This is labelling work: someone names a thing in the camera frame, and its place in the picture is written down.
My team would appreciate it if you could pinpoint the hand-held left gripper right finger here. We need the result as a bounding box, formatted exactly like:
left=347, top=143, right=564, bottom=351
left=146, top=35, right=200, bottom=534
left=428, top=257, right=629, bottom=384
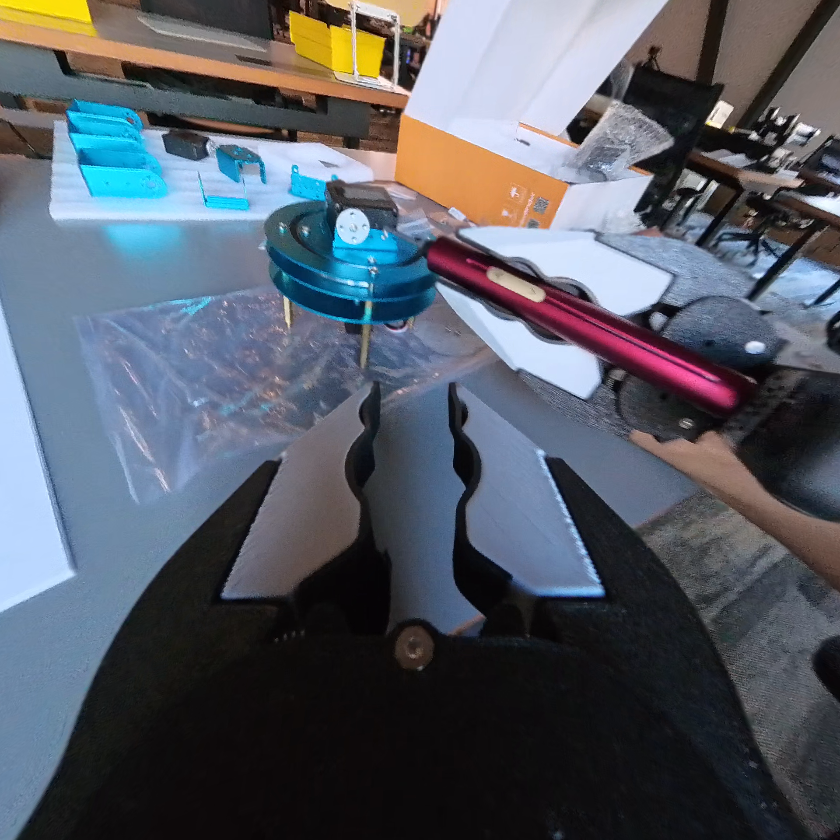
left=449, top=382, right=606, bottom=598

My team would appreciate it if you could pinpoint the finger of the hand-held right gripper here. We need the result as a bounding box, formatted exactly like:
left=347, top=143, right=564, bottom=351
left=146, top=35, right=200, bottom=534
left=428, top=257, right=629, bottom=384
left=456, top=225, right=676, bottom=317
left=435, top=281, right=606, bottom=401

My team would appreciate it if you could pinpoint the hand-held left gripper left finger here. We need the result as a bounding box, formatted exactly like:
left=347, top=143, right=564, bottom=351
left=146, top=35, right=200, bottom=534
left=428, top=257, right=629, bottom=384
left=220, top=382, right=388, bottom=601

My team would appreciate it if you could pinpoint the magenta electric screwdriver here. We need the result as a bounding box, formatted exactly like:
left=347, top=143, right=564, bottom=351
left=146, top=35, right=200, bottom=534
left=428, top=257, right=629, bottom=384
left=425, top=236, right=757, bottom=418

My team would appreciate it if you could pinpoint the blue toy robot arm base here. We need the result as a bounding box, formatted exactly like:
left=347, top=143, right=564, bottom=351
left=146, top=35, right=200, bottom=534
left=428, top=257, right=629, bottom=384
left=262, top=178, right=438, bottom=370

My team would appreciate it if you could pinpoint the person's right forearm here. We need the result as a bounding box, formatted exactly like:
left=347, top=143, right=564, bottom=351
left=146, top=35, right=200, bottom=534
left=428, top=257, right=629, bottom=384
left=722, top=459, right=840, bottom=593

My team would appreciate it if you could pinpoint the grey desk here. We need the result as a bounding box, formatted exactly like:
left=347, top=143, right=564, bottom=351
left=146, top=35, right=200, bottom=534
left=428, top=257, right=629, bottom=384
left=0, top=125, right=700, bottom=840

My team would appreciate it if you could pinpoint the wooden desk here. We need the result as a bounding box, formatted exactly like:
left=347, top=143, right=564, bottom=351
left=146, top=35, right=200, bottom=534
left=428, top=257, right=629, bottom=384
left=0, top=18, right=412, bottom=140

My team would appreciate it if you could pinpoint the person's right hand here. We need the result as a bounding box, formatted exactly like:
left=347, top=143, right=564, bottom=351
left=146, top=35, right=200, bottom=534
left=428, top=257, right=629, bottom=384
left=629, top=430, right=757, bottom=501

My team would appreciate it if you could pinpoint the bubble wrap bag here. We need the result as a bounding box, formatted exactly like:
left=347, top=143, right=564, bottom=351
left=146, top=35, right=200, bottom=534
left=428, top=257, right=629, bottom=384
left=576, top=100, right=675, bottom=182

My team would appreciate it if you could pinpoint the orange and white cardboard box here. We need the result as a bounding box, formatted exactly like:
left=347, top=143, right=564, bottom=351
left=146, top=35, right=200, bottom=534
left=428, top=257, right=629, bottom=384
left=394, top=0, right=657, bottom=232

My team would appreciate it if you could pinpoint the large clear plastic bag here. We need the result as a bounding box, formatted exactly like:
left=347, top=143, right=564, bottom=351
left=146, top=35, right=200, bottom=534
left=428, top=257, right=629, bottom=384
left=74, top=287, right=503, bottom=508

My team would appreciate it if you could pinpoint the white instruction manual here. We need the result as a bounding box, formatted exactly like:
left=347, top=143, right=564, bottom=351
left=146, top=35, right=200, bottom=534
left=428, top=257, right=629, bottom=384
left=0, top=301, right=77, bottom=616

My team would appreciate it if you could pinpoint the yellow box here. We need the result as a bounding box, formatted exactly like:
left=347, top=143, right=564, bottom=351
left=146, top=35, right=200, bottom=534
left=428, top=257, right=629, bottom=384
left=0, top=0, right=97, bottom=38
left=288, top=9, right=388, bottom=81

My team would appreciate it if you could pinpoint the white foam sheet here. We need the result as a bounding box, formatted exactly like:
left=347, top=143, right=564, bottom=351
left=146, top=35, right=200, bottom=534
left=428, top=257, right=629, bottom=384
left=49, top=120, right=396, bottom=228

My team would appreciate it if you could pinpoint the row of blue brackets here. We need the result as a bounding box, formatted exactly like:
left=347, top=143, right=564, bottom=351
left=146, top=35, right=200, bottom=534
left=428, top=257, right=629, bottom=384
left=77, top=147, right=169, bottom=200

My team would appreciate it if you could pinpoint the black servo motor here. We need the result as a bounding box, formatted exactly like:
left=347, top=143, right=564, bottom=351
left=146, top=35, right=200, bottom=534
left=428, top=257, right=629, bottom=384
left=161, top=129, right=211, bottom=159

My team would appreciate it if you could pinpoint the dark laptop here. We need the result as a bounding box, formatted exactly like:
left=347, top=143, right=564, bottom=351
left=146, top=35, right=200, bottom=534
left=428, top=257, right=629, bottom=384
left=136, top=0, right=274, bottom=52

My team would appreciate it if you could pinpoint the small blue metal bracket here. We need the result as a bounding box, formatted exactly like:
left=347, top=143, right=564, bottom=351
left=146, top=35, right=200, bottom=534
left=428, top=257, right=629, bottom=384
left=290, top=164, right=340, bottom=202

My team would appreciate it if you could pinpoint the metal wire stand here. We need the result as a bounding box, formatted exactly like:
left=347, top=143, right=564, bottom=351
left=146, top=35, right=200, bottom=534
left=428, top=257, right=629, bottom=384
left=346, top=0, right=403, bottom=91

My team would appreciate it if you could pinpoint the dark blue U bracket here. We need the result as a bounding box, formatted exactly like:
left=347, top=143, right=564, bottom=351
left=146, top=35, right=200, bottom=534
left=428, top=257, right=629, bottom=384
left=214, top=143, right=269, bottom=185

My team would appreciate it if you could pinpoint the light blue metal bracket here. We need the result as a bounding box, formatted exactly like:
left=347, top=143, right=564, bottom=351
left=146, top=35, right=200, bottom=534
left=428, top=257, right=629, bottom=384
left=66, top=98, right=145, bottom=135
left=69, top=131, right=147, bottom=157

